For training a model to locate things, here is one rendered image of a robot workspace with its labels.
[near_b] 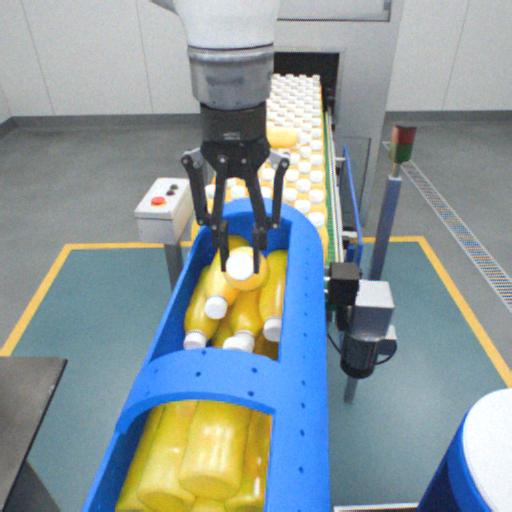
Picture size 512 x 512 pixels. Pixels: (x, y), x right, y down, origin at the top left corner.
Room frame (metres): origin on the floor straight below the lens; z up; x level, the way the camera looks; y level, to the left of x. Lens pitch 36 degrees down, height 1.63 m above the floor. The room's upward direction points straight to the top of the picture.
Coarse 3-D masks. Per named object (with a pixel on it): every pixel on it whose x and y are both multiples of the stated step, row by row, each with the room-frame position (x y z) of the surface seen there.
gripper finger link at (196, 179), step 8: (184, 160) 0.46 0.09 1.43; (192, 160) 0.47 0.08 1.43; (192, 168) 0.46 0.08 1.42; (200, 168) 0.48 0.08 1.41; (192, 176) 0.46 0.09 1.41; (200, 176) 0.47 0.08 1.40; (192, 184) 0.46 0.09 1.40; (200, 184) 0.47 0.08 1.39; (192, 192) 0.46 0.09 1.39; (200, 192) 0.46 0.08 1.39; (200, 200) 0.46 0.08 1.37; (200, 208) 0.46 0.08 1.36; (200, 216) 0.46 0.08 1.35; (200, 224) 0.46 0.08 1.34
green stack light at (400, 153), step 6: (390, 144) 1.11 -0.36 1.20; (396, 144) 1.09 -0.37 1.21; (390, 150) 1.11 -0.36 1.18; (396, 150) 1.09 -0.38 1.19; (402, 150) 1.08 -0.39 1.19; (408, 150) 1.09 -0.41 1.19; (390, 156) 1.10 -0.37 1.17; (396, 156) 1.09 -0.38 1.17; (402, 156) 1.08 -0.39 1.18; (408, 156) 1.09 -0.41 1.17
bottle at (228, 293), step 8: (232, 240) 0.71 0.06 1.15; (240, 240) 0.71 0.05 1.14; (232, 248) 0.68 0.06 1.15; (216, 256) 0.66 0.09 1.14; (216, 264) 0.63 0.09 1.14; (216, 272) 0.60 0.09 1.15; (208, 280) 0.59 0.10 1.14; (216, 280) 0.58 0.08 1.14; (224, 280) 0.58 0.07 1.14; (208, 288) 0.57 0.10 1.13; (216, 288) 0.57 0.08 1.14; (224, 288) 0.57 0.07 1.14; (232, 288) 0.57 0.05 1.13; (208, 296) 0.56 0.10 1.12; (216, 296) 0.55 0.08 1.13; (224, 296) 0.56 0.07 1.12; (232, 296) 0.56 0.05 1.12; (232, 304) 0.57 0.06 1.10
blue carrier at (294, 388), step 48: (288, 240) 0.73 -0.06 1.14; (192, 288) 0.66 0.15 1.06; (288, 288) 0.48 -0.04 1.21; (288, 336) 0.38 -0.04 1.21; (144, 384) 0.31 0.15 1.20; (192, 384) 0.29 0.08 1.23; (240, 384) 0.29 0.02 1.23; (288, 384) 0.31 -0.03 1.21; (288, 432) 0.25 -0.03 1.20; (96, 480) 0.23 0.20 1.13; (288, 480) 0.20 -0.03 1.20
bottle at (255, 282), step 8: (240, 248) 0.51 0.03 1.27; (248, 248) 0.51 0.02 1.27; (264, 264) 0.50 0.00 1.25; (224, 272) 0.48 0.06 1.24; (264, 272) 0.49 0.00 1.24; (232, 280) 0.47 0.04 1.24; (240, 280) 0.46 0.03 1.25; (248, 280) 0.46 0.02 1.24; (256, 280) 0.47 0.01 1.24; (264, 280) 0.50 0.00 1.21; (240, 288) 0.47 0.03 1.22; (248, 288) 0.47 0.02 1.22; (256, 288) 0.51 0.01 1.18
